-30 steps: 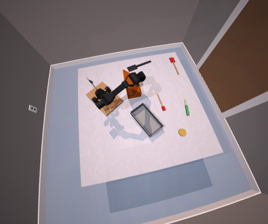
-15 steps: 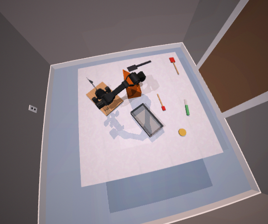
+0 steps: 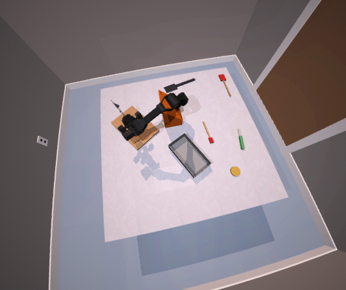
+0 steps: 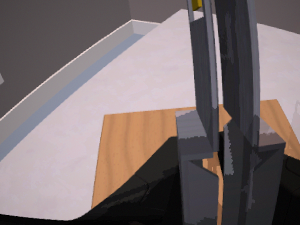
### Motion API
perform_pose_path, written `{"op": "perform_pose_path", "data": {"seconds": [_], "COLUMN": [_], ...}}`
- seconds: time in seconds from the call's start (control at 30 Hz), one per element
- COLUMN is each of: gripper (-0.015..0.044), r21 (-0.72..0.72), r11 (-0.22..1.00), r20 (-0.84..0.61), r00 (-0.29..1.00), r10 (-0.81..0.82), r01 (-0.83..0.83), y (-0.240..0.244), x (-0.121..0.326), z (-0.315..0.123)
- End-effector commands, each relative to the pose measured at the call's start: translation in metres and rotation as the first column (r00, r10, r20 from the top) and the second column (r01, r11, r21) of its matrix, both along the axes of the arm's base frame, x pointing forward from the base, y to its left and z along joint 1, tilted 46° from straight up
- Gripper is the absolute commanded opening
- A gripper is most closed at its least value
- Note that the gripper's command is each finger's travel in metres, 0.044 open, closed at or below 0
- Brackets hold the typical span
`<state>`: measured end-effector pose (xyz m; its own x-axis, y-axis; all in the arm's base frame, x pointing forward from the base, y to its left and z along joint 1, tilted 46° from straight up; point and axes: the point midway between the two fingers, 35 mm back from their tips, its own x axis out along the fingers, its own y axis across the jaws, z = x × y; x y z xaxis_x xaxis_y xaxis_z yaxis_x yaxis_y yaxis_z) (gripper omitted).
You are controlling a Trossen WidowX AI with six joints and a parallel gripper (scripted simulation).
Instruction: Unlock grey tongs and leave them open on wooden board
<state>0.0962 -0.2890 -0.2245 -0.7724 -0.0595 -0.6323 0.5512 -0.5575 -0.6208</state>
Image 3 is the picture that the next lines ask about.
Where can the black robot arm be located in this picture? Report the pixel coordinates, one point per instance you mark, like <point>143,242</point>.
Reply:
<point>139,125</point>

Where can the orange round disc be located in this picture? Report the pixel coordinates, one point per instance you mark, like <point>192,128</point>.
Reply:
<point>235,171</point>

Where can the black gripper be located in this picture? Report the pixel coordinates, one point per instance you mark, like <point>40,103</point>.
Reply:
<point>123,129</point>

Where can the red spatula with wooden handle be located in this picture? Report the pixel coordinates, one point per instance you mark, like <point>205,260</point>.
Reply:
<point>223,78</point>

